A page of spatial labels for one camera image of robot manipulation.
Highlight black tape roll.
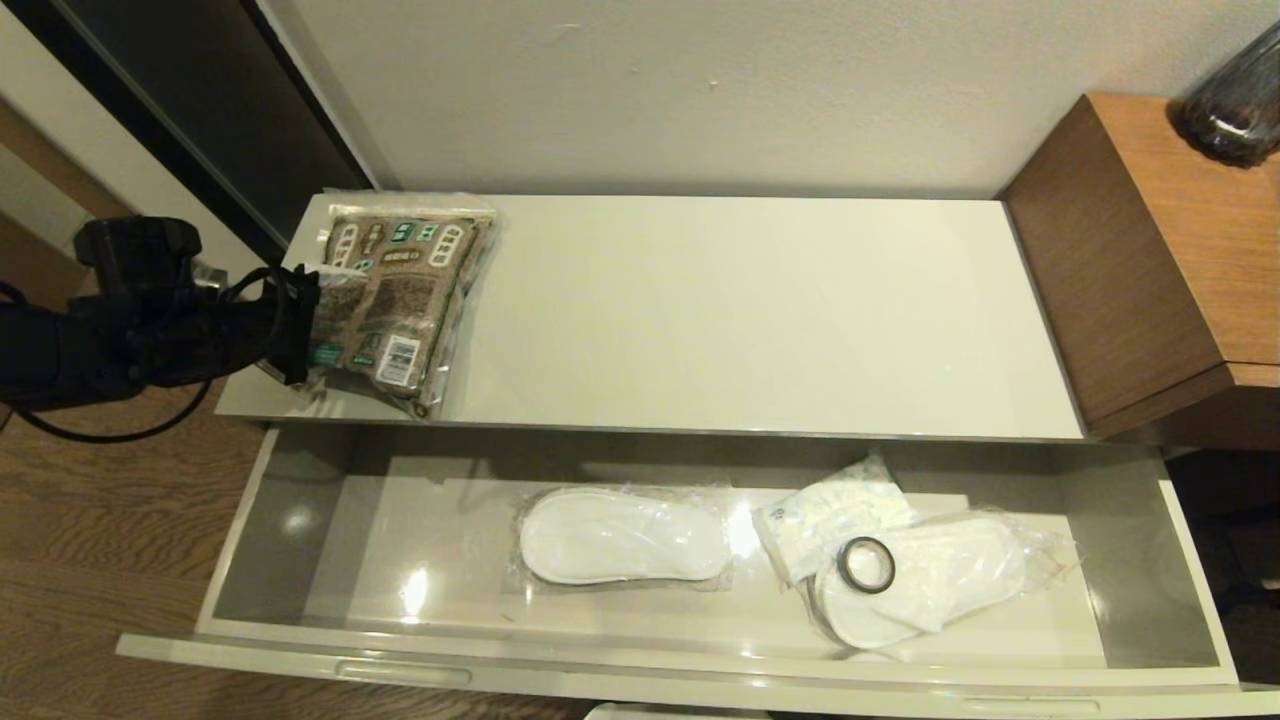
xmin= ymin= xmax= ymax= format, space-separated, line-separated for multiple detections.
xmin=838 ymin=537 xmax=897 ymax=595

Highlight dark door panel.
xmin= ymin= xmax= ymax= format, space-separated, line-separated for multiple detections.
xmin=30 ymin=0 xmax=373 ymax=268

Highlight grey glossy cabinet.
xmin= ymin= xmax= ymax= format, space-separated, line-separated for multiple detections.
xmin=215 ymin=192 xmax=1087 ymax=442

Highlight patterned tissue pack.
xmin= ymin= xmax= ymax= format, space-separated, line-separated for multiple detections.
xmin=749 ymin=453 xmax=920 ymax=588

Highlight grey cabinet drawer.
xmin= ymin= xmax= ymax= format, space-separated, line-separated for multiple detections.
xmin=115 ymin=424 xmax=1280 ymax=720

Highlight dark glass vase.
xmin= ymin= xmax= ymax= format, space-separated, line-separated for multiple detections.
xmin=1164 ymin=18 xmax=1280 ymax=167

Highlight silver black robot base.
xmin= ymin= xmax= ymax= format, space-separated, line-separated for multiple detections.
xmin=585 ymin=703 xmax=771 ymax=720

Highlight white slippers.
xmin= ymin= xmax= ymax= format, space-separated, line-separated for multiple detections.
xmin=515 ymin=485 xmax=736 ymax=591
xmin=804 ymin=508 xmax=1081 ymax=653

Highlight white door frame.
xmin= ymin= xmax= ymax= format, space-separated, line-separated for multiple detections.
xmin=0 ymin=8 xmax=273 ymax=301

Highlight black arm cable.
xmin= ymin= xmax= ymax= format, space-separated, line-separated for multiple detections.
xmin=8 ymin=265 xmax=301 ymax=445

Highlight brown wooden side table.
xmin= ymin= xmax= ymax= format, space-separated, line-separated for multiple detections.
xmin=1000 ymin=91 xmax=1280 ymax=453

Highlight brown packaged bag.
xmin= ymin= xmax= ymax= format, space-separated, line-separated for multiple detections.
xmin=305 ymin=192 xmax=498 ymax=419

